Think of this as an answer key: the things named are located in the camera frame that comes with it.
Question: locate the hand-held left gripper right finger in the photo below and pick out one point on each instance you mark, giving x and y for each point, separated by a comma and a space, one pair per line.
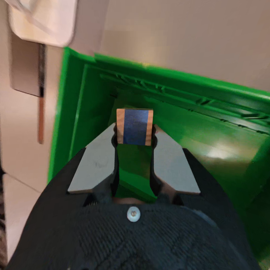
175, 168

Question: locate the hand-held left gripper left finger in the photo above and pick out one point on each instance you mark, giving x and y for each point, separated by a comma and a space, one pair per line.
95, 168

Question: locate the green plastic bin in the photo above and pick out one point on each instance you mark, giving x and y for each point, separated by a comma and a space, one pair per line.
189, 137

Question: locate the wooden cube with blue stripe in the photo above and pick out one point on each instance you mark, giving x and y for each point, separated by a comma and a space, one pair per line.
135, 126

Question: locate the instruction sheet on stand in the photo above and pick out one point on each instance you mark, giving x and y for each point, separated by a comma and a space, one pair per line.
44, 21

